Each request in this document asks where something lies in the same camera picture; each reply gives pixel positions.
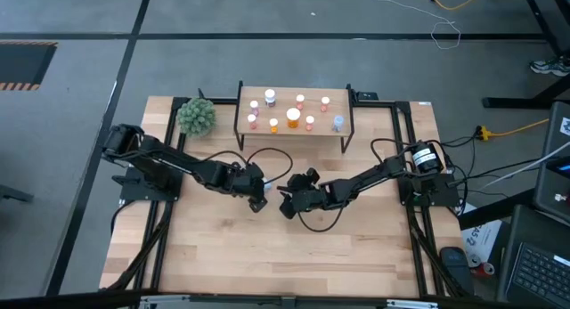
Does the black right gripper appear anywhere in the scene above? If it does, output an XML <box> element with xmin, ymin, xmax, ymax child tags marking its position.
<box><xmin>276</xmin><ymin>167</ymin><xmax>339</xmax><ymax>220</ymax></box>

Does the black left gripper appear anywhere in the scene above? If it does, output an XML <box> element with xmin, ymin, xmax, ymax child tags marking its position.
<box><xmin>227</xmin><ymin>162</ymin><xmax>269</xmax><ymax>214</ymax></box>

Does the large orange pill bottle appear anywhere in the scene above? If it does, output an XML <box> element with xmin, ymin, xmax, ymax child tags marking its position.
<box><xmin>285</xmin><ymin>107</ymin><xmax>302</xmax><ymax>130</ymax></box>

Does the wooden shelf with black legs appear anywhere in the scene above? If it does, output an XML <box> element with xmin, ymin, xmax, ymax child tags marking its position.
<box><xmin>232</xmin><ymin>80</ymin><xmax>357</xmax><ymax>155</ymax></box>

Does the green potted plant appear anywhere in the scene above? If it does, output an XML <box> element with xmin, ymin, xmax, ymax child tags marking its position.
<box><xmin>175</xmin><ymin>96</ymin><xmax>218</xmax><ymax>139</ymax></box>

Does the white cardboard box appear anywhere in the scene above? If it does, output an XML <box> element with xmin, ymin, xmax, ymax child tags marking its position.
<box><xmin>460</xmin><ymin>204</ymin><xmax>504</xmax><ymax>265</ymax></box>

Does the black desk bar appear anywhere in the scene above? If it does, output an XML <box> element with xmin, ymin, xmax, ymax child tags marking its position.
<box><xmin>457</xmin><ymin>188</ymin><xmax>535</xmax><ymax>230</ymax></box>

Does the red drinks can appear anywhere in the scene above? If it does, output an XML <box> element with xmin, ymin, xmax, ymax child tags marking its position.
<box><xmin>471</xmin><ymin>260</ymin><xmax>496</xmax><ymax>279</ymax></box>

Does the black chair leg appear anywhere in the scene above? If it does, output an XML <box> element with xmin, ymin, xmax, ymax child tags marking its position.
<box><xmin>0</xmin><ymin>183</ymin><xmax>35</xmax><ymax>203</ymax></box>

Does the black laptop with keyboard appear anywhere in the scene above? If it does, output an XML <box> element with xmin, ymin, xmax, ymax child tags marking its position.
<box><xmin>496</xmin><ymin>204</ymin><xmax>570</xmax><ymax>309</ymax></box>

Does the dark laptop lid with sticker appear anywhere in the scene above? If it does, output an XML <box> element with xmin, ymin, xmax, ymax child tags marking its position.
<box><xmin>533</xmin><ymin>102</ymin><xmax>570</xmax><ymax>224</ymax></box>

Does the black hazard-striped floor mat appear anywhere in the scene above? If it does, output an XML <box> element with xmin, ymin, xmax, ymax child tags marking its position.
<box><xmin>0</xmin><ymin>40</ymin><xmax>59</xmax><ymax>92</ymax></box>

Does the person's shoe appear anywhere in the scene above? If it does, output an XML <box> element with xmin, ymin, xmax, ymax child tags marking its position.
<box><xmin>529</xmin><ymin>55</ymin><xmax>570</xmax><ymax>77</ymax></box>

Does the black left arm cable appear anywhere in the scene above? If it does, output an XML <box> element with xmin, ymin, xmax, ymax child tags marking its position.
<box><xmin>195</xmin><ymin>147</ymin><xmax>294</xmax><ymax>185</ymax></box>

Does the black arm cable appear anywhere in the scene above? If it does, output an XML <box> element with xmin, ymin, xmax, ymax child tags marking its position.
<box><xmin>296</xmin><ymin>137</ymin><xmax>446</xmax><ymax>233</ymax></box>
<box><xmin>195</xmin><ymin>147</ymin><xmax>294</xmax><ymax>185</ymax></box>

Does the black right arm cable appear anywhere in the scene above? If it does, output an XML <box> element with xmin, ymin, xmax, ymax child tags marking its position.
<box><xmin>296</xmin><ymin>137</ymin><xmax>446</xmax><ymax>233</ymax></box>

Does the black aluminium extrusion frame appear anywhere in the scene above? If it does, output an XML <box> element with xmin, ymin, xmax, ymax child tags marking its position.
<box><xmin>104</xmin><ymin>96</ymin><xmax>473</xmax><ymax>299</ymax></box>

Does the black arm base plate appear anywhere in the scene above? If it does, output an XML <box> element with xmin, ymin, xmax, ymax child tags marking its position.
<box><xmin>396</xmin><ymin>171</ymin><xmax>462</xmax><ymax>207</ymax></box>
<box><xmin>119</xmin><ymin>175</ymin><xmax>183</xmax><ymax>202</ymax></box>

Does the grey frame crossbar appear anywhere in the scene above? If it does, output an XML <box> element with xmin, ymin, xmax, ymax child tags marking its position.
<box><xmin>137</xmin><ymin>293</ymin><xmax>440</xmax><ymax>309</ymax></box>

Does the black power cable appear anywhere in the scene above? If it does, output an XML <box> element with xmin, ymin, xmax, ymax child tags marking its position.
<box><xmin>444</xmin><ymin>155</ymin><xmax>542</xmax><ymax>190</ymax></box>

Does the yellow extension cord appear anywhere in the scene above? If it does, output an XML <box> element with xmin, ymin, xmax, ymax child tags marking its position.
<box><xmin>475</xmin><ymin>118</ymin><xmax>550</xmax><ymax>141</ymax></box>

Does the white floor cable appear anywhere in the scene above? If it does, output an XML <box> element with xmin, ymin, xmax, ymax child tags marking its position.
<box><xmin>362</xmin><ymin>0</ymin><xmax>462</xmax><ymax>51</ymax></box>

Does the black desk frame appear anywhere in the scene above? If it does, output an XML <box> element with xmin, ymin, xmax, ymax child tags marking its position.
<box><xmin>444</xmin><ymin>0</ymin><xmax>570</xmax><ymax>110</ymax></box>

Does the grey cable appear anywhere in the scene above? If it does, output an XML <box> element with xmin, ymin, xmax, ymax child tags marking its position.
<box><xmin>478</xmin><ymin>142</ymin><xmax>570</xmax><ymax>192</ymax></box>

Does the yellow floor cable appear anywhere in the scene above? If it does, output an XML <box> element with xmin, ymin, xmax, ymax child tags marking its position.
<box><xmin>422</xmin><ymin>0</ymin><xmax>486</xmax><ymax>12</ymax></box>

